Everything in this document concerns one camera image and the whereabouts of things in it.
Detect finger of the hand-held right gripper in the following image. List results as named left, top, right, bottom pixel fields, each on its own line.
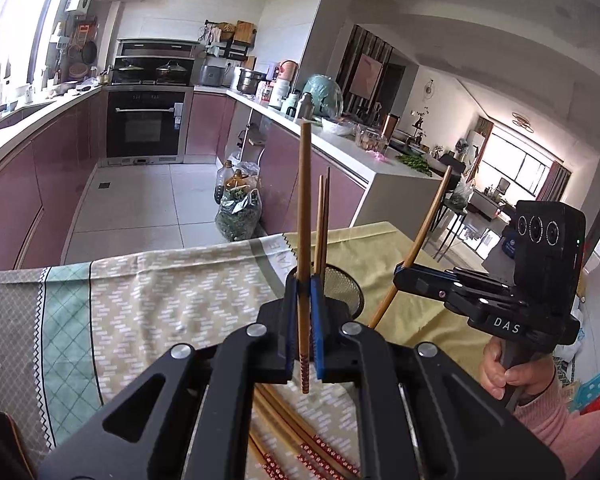
left=393, top=266, right=487, bottom=318
left=450, top=266, right=516, bottom=293

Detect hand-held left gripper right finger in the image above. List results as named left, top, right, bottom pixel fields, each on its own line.
left=310, top=274, right=567, bottom=480

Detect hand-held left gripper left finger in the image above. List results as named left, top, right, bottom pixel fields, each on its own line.
left=39, top=274, right=311, bottom=480

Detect black mesh utensil holder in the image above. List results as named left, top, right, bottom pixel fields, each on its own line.
left=286, top=262, right=366, bottom=320

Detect pile of chopsticks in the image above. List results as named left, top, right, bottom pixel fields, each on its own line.
left=247, top=384, right=362, bottom=480

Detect person's right hand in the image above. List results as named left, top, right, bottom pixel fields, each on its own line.
left=479, top=332, right=557, bottom=403

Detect dark red curtain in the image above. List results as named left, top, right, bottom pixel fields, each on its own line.
left=537, top=160, right=571, bottom=203

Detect living room window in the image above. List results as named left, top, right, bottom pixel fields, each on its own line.
left=480, top=135, right=556, bottom=199

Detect dark dining table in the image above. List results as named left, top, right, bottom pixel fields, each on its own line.
left=390, top=130, right=465, bottom=177

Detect loose green vegetables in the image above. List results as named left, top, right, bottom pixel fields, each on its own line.
left=396, top=154, right=433, bottom=176

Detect plastic bag of greens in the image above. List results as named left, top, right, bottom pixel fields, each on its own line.
left=215, top=187, right=263, bottom=242

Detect patterned tablecloth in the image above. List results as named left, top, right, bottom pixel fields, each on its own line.
left=0, top=220, right=487, bottom=480

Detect blue plastic basket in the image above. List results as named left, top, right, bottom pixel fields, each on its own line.
left=570, top=367, right=600, bottom=413

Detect clear plastic jar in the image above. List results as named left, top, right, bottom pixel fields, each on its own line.
left=355, top=129, right=388, bottom=154

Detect pink kitchen peninsula cabinet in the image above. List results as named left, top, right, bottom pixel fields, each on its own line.
left=185, top=86, right=443, bottom=241

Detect dark oil bottle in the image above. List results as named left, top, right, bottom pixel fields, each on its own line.
left=214, top=160, right=236, bottom=205

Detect covered white bowl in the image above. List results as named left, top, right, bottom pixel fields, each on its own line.
left=320, top=119, right=356, bottom=137

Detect teal round appliance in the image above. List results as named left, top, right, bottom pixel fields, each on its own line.
left=302, top=74, right=343, bottom=118

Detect white canister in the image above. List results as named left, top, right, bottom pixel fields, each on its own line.
left=269, top=80, right=291, bottom=110

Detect steel stockpot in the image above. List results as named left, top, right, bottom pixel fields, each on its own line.
left=235, top=67, right=267, bottom=96

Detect built-in black oven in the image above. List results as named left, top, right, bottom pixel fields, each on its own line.
left=105, top=87, right=187, bottom=160

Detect pink base cabinets with sink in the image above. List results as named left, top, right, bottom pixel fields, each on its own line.
left=0, top=86, right=108, bottom=273

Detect black integrated range hood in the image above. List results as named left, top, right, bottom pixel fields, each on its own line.
left=114, top=39, right=201, bottom=86

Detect kitchen window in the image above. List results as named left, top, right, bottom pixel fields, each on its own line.
left=0, top=0, right=76, bottom=106

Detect pink wall picture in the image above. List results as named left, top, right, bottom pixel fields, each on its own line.
left=355, top=55, right=383, bottom=99

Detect black wall spice rack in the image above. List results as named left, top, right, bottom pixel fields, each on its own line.
left=202, top=20, right=257, bottom=61

